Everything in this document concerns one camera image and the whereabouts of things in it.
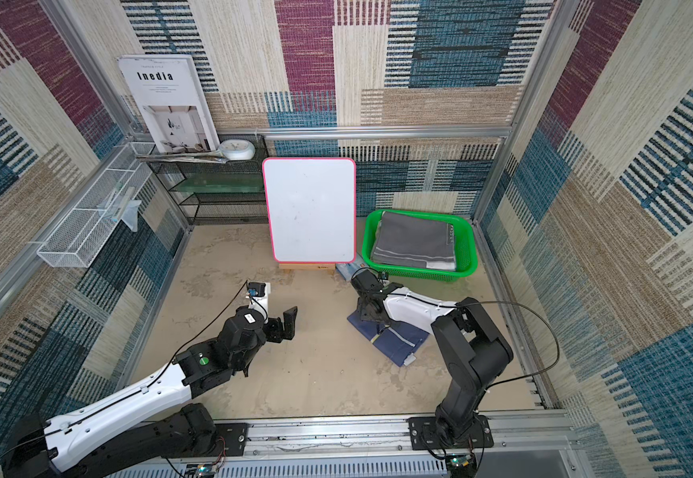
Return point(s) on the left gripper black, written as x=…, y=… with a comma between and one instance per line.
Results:
x=289, y=323

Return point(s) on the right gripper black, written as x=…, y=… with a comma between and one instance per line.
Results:
x=364, y=301

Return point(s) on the grey striped pillowcase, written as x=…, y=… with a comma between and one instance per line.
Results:
x=413, y=242

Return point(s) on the navy blue pillowcase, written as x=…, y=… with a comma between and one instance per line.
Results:
x=399, y=341

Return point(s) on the green plastic basket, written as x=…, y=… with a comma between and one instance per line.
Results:
x=465, y=248

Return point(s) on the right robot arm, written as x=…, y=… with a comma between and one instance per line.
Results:
x=475, y=352

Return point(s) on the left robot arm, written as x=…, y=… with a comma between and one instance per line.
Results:
x=157, y=416

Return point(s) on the wooden whiteboard stand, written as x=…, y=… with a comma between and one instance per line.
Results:
x=320, y=267

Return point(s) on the pink framed whiteboard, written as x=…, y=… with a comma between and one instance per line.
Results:
x=311, y=207

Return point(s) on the Inedia magazine poster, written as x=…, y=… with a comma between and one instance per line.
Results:
x=170, y=98

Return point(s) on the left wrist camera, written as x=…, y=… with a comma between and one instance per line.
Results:
x=257, y=294

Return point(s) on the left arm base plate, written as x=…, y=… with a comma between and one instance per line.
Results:
x=228, y=439

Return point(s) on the black wire shelf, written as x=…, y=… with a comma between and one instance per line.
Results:
x=217, y=193

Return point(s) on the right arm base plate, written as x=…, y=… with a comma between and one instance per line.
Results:
x=430, y=432

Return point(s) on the white wire wall basket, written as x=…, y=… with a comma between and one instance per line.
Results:
x=109, y=201

